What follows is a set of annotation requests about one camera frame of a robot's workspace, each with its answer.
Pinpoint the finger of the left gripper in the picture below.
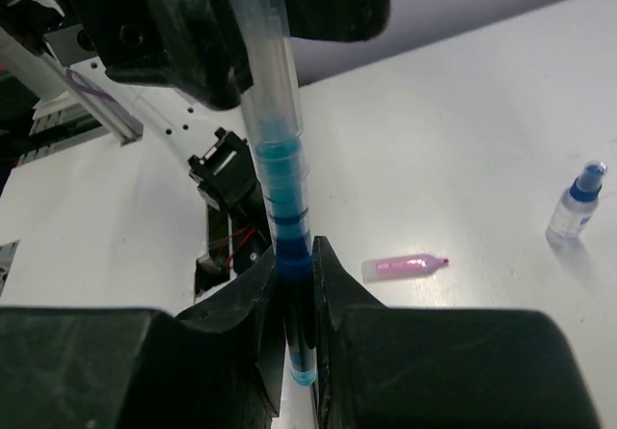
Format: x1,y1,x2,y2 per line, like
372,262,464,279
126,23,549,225
285,0,389,42

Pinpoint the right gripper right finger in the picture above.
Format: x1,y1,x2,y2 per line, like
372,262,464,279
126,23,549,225
312,236,601,428

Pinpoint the pink highlighter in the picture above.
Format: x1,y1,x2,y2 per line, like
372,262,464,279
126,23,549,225
361,254,449,282

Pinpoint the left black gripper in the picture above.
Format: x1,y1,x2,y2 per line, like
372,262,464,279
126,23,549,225
68,0,251,110

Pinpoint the clear blue-cap spray bottle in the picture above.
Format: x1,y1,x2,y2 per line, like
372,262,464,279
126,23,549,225
545,160,608,246

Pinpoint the blue pen with label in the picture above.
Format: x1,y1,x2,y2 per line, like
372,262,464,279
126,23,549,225
255,138,317,386

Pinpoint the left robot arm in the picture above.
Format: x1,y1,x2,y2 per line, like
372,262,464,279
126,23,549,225
1,0,390,279

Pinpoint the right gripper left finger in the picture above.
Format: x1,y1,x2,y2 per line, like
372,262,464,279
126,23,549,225
1,252,284,428

